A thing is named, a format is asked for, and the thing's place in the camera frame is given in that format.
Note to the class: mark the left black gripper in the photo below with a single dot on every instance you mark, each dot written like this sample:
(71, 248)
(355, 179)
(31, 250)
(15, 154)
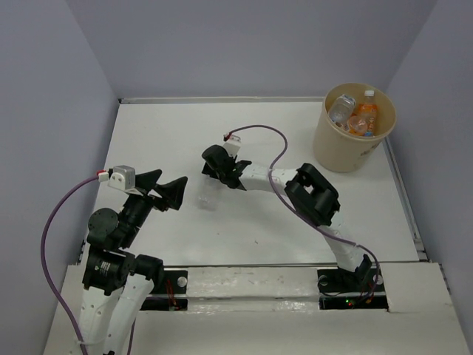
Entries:
(173, 191)

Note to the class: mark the beige plastic bin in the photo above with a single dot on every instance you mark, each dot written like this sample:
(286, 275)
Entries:
(339, 151)

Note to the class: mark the green label water bottle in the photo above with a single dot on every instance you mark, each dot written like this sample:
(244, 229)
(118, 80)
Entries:
(341, 109)

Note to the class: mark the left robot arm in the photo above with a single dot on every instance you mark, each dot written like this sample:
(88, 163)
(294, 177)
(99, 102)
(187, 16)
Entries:
(116, 282)

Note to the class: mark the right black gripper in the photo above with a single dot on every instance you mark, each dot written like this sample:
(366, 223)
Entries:
(208, 168)

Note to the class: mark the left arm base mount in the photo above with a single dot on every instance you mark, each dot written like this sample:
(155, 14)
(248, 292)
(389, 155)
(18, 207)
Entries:
(171, 294)

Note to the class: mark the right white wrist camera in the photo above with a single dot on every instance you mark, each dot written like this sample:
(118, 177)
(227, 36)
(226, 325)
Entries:
(232, 145)

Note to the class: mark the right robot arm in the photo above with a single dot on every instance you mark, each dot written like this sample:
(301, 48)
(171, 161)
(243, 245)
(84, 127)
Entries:
(310, 194)

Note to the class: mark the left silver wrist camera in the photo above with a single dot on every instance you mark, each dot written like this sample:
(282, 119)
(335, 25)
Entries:
(122, 178)

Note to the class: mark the clear crushed bottle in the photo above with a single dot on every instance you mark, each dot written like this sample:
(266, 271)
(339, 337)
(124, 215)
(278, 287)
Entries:
(209, 194)

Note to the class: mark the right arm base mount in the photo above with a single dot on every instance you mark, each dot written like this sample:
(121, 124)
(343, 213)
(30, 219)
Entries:
(339, 291)

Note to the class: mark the orange juice bottle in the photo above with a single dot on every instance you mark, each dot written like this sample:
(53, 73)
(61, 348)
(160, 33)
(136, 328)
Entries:
(357, 125)

